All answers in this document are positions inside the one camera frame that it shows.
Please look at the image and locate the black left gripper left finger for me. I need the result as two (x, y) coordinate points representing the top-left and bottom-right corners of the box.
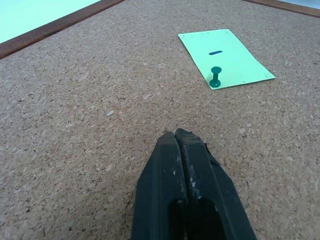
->
(131, 130), (188, 240)

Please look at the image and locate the cork board with wooden frame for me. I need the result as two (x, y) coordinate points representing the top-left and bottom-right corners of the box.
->
(0, 0), (320, 240)

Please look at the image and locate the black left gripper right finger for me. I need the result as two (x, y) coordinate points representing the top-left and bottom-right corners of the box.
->
(174, 128), (258, 240)

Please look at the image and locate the green pushpin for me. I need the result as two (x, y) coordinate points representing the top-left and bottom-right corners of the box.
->
(208, 66), (223, 89)

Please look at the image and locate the green paper note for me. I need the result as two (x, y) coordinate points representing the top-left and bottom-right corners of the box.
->
(177, 28), (277, 91)

